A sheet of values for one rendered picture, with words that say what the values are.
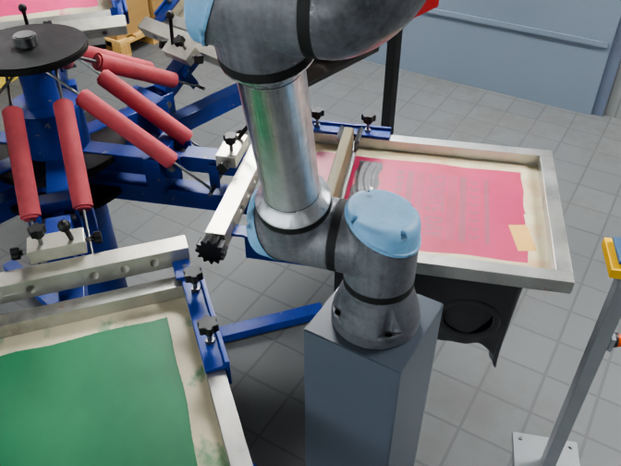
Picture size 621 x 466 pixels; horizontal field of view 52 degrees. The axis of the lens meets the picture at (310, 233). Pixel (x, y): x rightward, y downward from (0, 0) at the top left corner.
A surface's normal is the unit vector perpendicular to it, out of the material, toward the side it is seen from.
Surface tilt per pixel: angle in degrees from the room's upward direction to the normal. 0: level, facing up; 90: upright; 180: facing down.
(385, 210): 7
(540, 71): 90
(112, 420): 0
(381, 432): 90
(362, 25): 95
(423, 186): 0
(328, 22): 87
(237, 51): 106
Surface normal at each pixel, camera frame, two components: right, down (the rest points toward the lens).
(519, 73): -0.52, 0.54
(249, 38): -0.24, 0.83
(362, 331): -0.39, 0.31
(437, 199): 0.00, -0.78
